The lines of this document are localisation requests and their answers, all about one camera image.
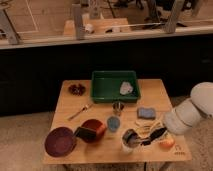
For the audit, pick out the metal fork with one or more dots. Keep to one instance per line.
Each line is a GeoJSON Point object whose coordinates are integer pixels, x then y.
{"type": "Point", "coordinates": [86, 107]}

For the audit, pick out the black brush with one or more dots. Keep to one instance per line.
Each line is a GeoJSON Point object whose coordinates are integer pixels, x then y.
{"type": "Point", "coordinates": [147, 140]}

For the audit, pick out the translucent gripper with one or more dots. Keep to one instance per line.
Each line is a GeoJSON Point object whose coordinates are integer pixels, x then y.
{"type": "Point", "coordinates": [159, 130]}

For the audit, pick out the orange fruit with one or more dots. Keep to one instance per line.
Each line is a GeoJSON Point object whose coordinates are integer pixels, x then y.
{"type": "Point", "coordinates": [167, 143]}

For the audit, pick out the wooden tongs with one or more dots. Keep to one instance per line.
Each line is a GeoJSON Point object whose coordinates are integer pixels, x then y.
{"type": "Point", "coordinates": [145, 128]}

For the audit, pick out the green plastic tray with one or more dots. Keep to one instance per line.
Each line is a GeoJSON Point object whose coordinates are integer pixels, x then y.
{"type": "Point", "coordinates": [105, 86]}

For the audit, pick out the blue sponge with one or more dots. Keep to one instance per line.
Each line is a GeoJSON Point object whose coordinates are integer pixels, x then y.
{"type": "Point", "coordinates": [146, 113]}

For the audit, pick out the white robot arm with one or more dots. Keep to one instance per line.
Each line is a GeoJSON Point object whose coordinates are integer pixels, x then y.
{"type": "Point", "coordinates": [190, 112]}

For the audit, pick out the dark purple plate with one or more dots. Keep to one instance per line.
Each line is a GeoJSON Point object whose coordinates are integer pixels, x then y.
{"type": "Point", "coordinates": [60, 142]}

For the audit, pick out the blue cup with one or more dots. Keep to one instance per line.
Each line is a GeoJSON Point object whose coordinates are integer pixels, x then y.
{"type": "Point", "coordinates": [113, 123]}

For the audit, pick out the orange bowl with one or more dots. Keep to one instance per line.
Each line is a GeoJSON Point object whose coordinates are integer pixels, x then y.
{"type": "Point", "coordinates": [97, 126]}

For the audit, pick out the small metal cup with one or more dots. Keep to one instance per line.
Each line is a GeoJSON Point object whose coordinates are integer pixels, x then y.
{"type": "Point", "coordinates": [118, 107]}

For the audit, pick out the wooden side table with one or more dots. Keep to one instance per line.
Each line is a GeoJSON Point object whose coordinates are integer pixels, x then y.
{"type": "Point", "coordinates": [109, 148]}

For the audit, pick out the black rectangular block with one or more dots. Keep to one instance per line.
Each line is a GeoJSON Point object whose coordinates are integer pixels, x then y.
{"type": "Point", "coordinates": [85, 133]}

